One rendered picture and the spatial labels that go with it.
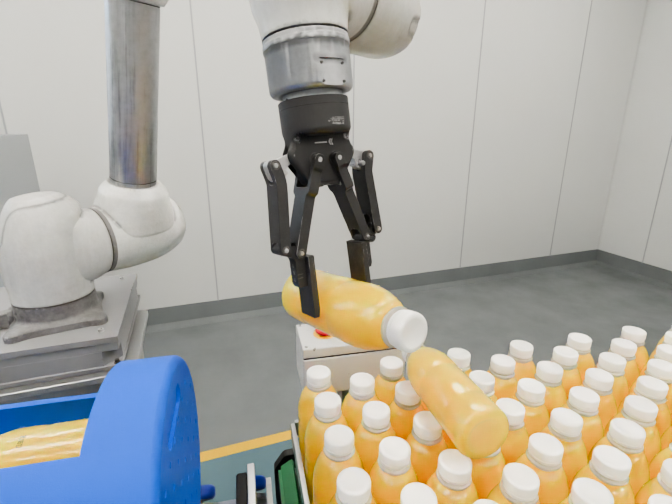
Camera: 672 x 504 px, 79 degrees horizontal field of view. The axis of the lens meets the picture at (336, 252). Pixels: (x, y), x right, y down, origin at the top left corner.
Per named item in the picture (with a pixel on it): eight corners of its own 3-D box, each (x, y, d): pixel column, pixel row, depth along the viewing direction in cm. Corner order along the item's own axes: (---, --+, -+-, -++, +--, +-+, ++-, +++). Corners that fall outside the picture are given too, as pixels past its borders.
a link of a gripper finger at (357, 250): (346, 240, 50) (350, 239, 50) (353, 295, 51) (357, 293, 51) (361, 242, 47) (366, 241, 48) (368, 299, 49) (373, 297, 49)
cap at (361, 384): (379, 393, 63) (379, 383, 63) (356, 399, 62) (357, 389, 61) (366, 379, 67) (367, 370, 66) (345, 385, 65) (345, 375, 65)
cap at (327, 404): (309, 415, 59) (309, 404, 58) (321, 398, 62) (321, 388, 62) (334, 422, 57) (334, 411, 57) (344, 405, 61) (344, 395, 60)
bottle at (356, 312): (294, 258, 53) (392, 281, 38) (333, 279, 57) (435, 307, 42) (271, 308, 52) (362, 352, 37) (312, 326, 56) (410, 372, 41)
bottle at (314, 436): (298, 517, 63) (295, 417, 58) (317, 482, 70) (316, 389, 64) (340, 533, 61) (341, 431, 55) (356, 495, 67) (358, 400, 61)
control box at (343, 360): (296, 367, 85) (295, 323, 82) (387, 356, 89) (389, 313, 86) (303, 397, 76) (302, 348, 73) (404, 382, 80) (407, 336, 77)
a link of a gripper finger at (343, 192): (312, 158, 46) (321, 153, 47) (350, 241, 51) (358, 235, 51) (332, 155, 43) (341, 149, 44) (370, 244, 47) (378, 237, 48)
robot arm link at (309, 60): (367, 29, 41) (373, 91, 42) (318, 56, 48) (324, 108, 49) (288, 20, 36) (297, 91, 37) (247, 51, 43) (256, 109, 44)
